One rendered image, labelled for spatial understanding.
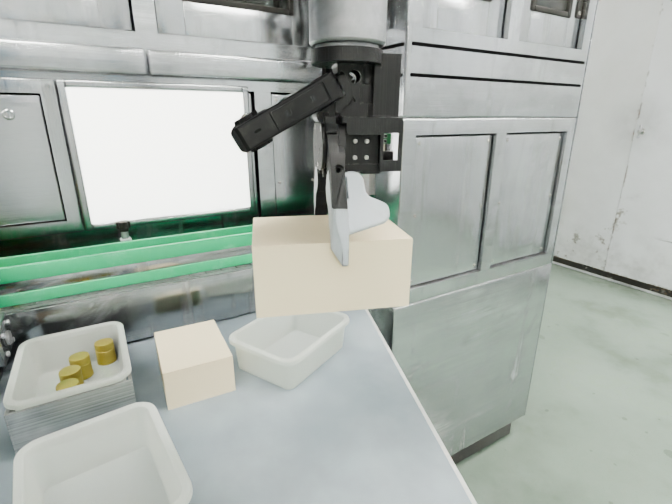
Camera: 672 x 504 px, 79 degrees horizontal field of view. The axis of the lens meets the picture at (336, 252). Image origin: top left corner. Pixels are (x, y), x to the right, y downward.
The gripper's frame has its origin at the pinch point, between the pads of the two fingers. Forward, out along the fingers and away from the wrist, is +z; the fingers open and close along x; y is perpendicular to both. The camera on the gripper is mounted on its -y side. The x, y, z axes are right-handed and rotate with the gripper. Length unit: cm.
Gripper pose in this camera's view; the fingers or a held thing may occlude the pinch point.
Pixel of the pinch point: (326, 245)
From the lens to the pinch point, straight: 46.0
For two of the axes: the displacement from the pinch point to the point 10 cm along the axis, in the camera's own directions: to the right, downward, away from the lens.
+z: -0.1, 9.5, 3.1
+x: -1.8, -3.1, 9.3
